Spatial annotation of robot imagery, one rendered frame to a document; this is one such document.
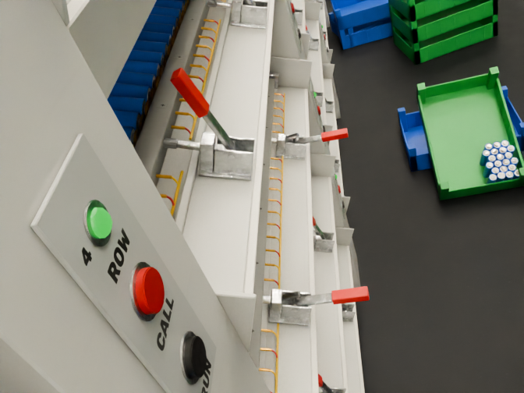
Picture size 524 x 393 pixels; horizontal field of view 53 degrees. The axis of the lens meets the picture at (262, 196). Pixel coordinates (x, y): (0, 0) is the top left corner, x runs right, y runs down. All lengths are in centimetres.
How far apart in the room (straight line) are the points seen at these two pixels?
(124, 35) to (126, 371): 15
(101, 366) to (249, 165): 25
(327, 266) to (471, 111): 79
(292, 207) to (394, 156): 94
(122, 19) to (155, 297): 12
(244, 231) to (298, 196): 31
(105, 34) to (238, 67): 33
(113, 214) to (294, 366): 36
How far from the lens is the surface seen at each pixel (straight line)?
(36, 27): 17
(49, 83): 17
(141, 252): 19
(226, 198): 38
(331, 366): 73
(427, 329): 117
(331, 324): 77
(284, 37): 84
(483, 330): 117
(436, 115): 150
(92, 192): 17
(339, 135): 71
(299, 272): 58
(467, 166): 144
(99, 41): 22
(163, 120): 42
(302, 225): 63
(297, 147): 71
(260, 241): 57
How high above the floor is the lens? 98
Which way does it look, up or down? 39 degrees down
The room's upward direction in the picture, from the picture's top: 21 degrees counter-clockwise
